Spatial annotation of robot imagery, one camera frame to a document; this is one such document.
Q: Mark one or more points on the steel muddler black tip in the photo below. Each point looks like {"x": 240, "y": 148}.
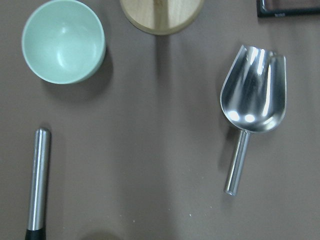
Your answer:
{"x": 36, "y": 222}

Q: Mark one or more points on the steel ice scoop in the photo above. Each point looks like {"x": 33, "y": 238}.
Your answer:
{"x": 253, "y": 98}

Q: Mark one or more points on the wooden cup tree stand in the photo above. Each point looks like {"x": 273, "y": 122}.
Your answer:
{"x": 161, "y": 17}

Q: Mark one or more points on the mint green bowl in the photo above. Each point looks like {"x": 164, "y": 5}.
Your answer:
{"x": 63, "y": 42}

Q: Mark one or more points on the metal wine glass rack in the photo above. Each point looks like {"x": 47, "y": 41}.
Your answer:
{"x": 285, "y": 8}

